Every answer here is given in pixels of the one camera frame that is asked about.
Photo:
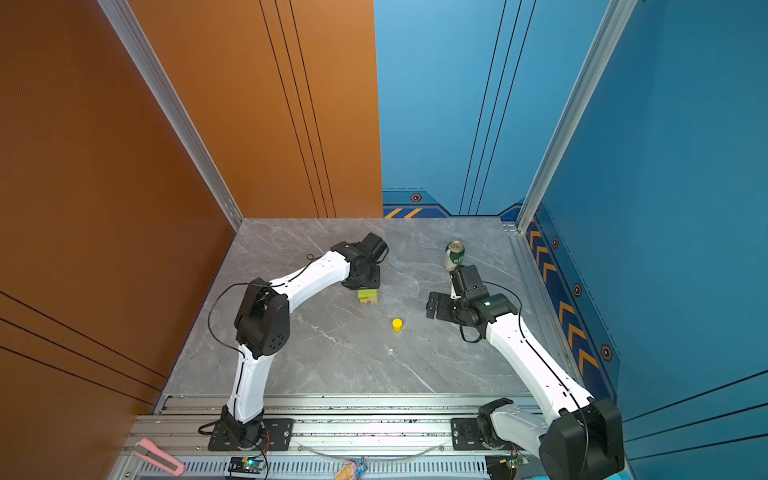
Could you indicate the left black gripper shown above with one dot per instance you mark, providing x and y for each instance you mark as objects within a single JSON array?
[{"x": 375, "y": 283}]

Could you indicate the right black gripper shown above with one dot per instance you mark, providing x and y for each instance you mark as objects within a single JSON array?
[{"x": 442, "y": 312}]

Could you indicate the lime green block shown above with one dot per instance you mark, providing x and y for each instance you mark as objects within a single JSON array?
[{"x": 367, "y": 293}]

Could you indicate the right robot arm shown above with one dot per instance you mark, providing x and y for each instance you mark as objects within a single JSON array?
[{"x": 574, "y": 434}]

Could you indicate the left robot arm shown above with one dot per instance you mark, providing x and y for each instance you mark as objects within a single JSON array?
[{"x": 262, "y": 325}]

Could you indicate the green beverage can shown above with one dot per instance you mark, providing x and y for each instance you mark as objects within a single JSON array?
[{"x": 454, "y": 255}]

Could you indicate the right circuit board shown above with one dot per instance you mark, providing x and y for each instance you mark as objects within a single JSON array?
[{"x": 514, "y": 462}]

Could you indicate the circuit board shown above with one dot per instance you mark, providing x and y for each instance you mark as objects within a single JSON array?
[
  {"x": 514, "y": 462},
  {"x": 249, "y": 467}
]

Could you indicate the colourful snack wrapper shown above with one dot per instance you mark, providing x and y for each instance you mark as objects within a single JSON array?
[{"x": 352, "y": 470}]

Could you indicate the left circuit board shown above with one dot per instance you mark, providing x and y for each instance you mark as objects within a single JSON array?
[{"x": 249, "y": 467}]

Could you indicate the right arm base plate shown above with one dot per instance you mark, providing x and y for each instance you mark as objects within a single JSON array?
[{"x": 471, "y": 434}]

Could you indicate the aluminium front rail frame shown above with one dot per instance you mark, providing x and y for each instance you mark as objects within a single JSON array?
[{"x": 400, "y": 436}]

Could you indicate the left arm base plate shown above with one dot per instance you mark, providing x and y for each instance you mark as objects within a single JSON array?
[{"x": 267, "y": 435}]

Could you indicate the pink handled tool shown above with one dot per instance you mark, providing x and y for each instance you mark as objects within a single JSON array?
[{"x": 149, "y": 452}]

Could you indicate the right aluminium corner post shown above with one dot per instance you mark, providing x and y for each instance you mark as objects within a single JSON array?
[{"x": 609, "y": 32}]

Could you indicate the aluminium corner post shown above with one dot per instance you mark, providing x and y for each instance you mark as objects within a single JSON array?
[
  {"x": 126, "y": 25},
  {"x": 609, "y": 32}
]

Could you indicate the left aluminium corner post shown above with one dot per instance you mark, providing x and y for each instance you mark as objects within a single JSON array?
[{"x": 126, "y": 25}]

